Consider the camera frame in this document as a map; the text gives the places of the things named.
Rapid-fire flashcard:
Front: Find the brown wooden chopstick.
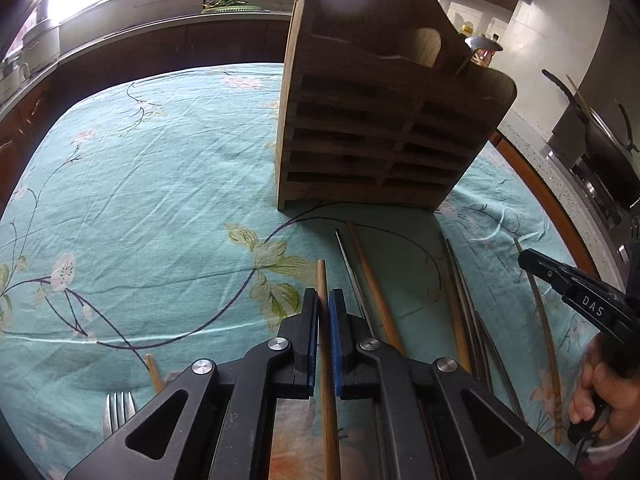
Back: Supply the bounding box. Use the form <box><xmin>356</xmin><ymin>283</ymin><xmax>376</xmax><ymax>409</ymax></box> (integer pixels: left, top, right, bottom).
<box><xmin>347</xmin><ymin>221</ymin><xmax>405</xmax><ymax>354</ymax></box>

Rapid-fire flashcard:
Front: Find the silver metal chopstick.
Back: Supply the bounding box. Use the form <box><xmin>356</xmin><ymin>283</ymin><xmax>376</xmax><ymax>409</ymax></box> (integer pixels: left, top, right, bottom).
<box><xmin>439</xmin><ymin>233</ymin><xmax>525</xmax><ymax>419</ymax></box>

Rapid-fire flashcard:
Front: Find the person's right hand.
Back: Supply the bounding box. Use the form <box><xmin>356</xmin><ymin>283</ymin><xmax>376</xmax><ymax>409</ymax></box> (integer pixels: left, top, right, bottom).
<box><xmin>567</xmin><ymin>335</ymin><xmax>639</xmax><ymax>444</ymax></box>

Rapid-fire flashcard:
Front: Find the silver fork on left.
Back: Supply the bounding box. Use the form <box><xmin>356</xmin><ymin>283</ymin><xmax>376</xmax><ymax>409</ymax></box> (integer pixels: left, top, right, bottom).
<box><xmin>102</xmin><ymin>391</ymin><xmax>137</xmax><ymax>440</ymax></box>

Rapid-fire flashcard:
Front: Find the bamboo-handled wooden chopstick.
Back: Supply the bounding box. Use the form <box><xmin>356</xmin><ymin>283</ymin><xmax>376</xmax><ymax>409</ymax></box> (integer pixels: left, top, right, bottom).
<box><xmin>317</xmin><ymin>259</ymin><xmax>342</xmax><ymax>480</ymax></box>

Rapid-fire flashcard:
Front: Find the yellow condiment bottle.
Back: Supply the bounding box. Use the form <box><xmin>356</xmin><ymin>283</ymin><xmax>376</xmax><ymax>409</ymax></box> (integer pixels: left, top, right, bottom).
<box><xmin>459</xmin><ymin>21</ymin><xmax>474</xmax><ymax>37</ymax></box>

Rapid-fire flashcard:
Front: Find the gas stove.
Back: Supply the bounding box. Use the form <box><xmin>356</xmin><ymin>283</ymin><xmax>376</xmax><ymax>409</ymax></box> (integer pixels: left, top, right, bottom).
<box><xmin>548</xmin><ymin>134</ymin><xmax>639</xmax><ymax>280</ymax></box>

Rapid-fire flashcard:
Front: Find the white tall cooker pot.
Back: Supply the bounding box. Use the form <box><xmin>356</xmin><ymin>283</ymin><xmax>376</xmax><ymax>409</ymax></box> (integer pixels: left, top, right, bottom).
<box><xmin>22</xmin><ymin>18</ymin><xmax>60</xmax><ymax>74</ymax></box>

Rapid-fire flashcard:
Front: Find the silver long-handled spoon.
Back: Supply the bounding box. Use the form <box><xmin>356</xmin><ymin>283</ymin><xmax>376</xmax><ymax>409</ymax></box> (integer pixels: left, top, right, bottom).
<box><xmin>454</xmin><ymin>36</ymin><xmax>503</xmax><ymax>76</ymax></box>

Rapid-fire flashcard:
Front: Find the black wok with handle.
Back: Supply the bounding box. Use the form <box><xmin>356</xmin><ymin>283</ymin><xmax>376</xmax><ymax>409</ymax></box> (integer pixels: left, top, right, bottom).
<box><xmin>541</xmin><ymin>68</ymin><xmax>639</xmax><ymax>211</ymax></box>

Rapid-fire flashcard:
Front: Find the wooden utensil holder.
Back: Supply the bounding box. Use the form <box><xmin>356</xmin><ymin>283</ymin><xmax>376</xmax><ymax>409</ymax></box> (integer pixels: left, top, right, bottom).
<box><xmin>276</xmin><ymin>0</ymin><xmax>518</xmax><ymax>210</ymax></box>

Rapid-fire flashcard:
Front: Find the thin metal chopstick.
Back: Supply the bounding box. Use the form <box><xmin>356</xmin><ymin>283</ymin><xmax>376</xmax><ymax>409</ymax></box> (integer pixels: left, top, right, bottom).
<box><xmin>334</xmin><ymin>229</ymin><xmax>375</xmax><ymax>337</ymax></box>

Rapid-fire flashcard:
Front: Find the wooden bamboo chopstick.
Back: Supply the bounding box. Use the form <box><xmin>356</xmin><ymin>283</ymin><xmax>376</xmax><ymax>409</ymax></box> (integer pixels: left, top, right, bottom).
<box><xmin>518</xmin><ymin>269</ymin><xmax>566</xmax><ymax>448</ymax></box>

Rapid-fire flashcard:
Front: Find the short wooden chopstick far left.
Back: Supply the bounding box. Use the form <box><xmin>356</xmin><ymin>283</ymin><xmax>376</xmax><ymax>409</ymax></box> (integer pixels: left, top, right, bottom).
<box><xmin>145</xmin><ymin>353</ymin><xmax>165</xmax><ymax>393</ymax></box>

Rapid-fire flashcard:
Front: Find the teal floral tablecloth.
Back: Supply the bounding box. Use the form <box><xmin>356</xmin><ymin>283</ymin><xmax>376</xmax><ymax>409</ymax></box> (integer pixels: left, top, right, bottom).
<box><xmin>1</xmin><ymin>64</ymin><xmax>593</xmax><ymax>479</ymax></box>

